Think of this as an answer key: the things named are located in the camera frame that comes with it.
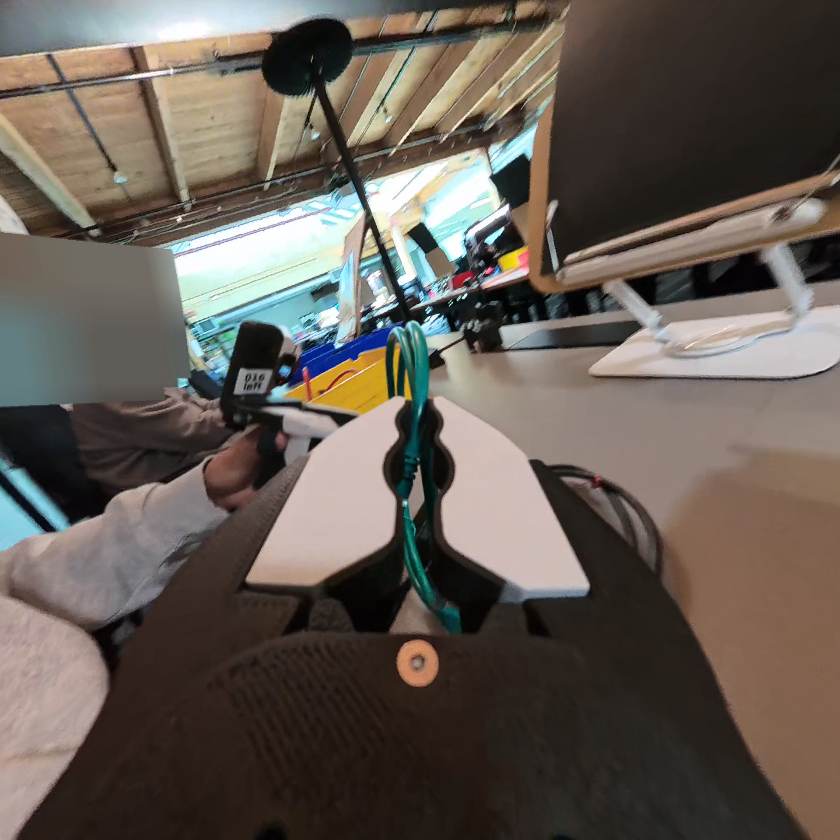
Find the black pole stand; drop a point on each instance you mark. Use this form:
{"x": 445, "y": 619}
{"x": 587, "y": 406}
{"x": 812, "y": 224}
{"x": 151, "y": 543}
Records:
{"x": 308, "y": 56}

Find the black desk clamp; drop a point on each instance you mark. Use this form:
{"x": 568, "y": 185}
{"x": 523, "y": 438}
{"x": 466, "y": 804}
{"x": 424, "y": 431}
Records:
{"x": 482, "y": 328}

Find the blue plastic bin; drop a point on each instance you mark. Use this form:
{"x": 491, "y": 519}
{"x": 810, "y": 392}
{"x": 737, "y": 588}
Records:
{"x": 374, "y": 339}
{"x": 315, "y": 358}

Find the brown cardboard panel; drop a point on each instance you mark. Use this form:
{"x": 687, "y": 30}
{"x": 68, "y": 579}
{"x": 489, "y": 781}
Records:
{"x": 354, "y": 275}

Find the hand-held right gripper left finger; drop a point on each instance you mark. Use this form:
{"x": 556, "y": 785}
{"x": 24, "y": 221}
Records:
{"x": 328, "y": 512}

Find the person's left forearm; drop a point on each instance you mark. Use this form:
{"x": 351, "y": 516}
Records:
{"x": 98, "y": 558}

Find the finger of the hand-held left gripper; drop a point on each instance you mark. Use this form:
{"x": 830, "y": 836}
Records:
{"x": 315, "y": 409}
{"x": 315, "y": 428}

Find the small yellow plastic bin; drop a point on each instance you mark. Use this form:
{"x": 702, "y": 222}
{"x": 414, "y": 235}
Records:
{"x": 512, "y": 260}

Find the black desk mat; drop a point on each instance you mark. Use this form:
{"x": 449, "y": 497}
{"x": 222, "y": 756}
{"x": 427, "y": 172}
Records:
{"x": 564, "y": 336}

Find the cluttered work table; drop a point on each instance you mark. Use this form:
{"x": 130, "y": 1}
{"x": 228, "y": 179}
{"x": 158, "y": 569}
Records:
{"x": 472, "y": 282}

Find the person's grey sweatshirt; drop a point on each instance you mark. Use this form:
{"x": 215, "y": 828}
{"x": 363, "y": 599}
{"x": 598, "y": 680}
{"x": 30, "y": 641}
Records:
{"x": 39, "y": 709}

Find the silver laptop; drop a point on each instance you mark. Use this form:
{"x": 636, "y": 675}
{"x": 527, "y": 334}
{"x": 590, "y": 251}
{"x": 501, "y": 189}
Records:
{"x": 689, "y": 246}

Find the black board with brown edge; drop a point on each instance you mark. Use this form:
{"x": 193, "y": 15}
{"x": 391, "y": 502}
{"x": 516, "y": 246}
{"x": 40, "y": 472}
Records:
{"x": 689, "y": 98}

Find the black office chair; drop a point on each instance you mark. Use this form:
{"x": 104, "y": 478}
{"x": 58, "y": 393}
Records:
{"x": 39, "y": 459}

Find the person's left hand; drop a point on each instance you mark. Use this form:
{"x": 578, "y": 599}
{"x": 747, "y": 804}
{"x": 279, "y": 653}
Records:
{"x": 229, "y": 476}

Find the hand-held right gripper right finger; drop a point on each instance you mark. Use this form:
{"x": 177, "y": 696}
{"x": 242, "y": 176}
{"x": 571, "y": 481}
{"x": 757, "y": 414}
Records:
{"x": 505, "y": 512}

